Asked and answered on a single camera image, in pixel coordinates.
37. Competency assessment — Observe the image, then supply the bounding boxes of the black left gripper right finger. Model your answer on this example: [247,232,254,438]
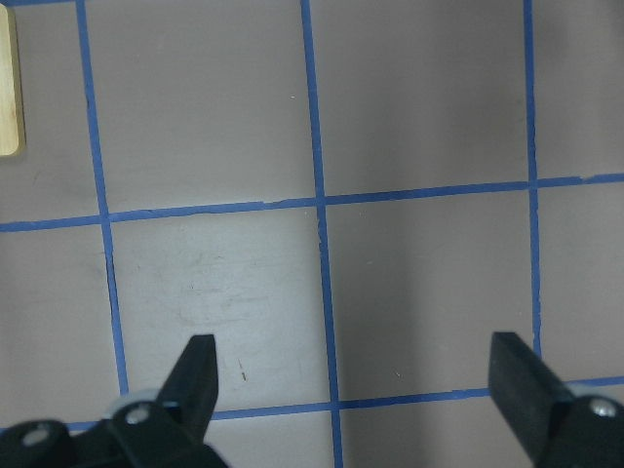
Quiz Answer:
[488,331,575,461]

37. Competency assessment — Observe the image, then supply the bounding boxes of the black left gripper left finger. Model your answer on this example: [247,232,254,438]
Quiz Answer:
[156,334,218,442]

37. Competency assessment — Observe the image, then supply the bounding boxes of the wooden mug tree stand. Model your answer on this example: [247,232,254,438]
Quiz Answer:
[1,5,25,158]

